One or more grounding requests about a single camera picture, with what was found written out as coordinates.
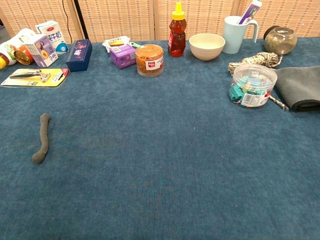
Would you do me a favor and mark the grey clay snake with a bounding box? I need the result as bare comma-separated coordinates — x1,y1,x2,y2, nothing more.
31,113,52,165

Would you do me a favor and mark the blue carpet table cover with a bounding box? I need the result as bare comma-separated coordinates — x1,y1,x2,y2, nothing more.
0,37,320,240

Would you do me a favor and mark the clear jar of rubber bands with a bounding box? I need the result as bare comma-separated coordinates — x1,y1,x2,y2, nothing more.
135,44,165,77

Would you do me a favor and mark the small purple box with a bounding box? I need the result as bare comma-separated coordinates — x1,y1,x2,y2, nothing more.
109,43,138,70

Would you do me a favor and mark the cream bowl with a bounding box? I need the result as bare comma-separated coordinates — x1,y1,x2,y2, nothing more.
188,33,226,62

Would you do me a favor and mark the bear honey bottle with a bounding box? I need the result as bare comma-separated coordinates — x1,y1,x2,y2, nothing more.
167,1,187,58

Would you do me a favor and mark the white snack packet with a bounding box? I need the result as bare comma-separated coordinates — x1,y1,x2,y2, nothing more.
102,36,132,53

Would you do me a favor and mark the clear jar of binder clips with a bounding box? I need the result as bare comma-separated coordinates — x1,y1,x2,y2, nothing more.
228,63,278,109

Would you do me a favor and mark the dark blue box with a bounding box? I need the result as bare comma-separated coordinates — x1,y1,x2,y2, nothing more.
65,39,93,73

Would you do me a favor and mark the light blue mug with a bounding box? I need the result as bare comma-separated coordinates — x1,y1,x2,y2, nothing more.
221,15,259,55

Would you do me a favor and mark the bamboo folding screen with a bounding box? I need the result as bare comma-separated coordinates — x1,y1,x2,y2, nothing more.
0,0,320,43

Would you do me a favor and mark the razor in yellow package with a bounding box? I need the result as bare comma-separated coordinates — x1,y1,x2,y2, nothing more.
0,67,70,88

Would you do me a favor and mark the black tripod stand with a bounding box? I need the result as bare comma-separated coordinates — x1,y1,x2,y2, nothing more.
73,0,90,41

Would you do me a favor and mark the purple yogurt carton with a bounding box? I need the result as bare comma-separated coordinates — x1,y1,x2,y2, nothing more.
24,33,59,68

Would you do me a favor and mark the white blue milk carton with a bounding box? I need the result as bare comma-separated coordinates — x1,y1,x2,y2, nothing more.
35,19,70,56

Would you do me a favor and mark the purple white toothpaste tube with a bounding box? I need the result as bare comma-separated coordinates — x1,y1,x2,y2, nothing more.
236,0,263,25

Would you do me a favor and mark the round glass spice jar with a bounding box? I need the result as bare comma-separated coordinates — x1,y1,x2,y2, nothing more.
263,25,298,56

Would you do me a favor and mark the grey folded cloth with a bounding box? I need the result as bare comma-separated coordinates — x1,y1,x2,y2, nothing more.
273,65,320,113

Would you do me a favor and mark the red can gold lid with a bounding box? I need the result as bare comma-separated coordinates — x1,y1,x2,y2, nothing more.
13,44,35,66

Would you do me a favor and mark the white bottle yellow cap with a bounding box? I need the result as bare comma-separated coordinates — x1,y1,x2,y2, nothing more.
0,28,37,70

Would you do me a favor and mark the twisted rope bundle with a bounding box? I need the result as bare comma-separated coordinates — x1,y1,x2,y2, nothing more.
227,51,290,112

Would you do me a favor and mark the thin black hanging cable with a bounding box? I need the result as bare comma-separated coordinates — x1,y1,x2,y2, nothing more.
61,0,73,43

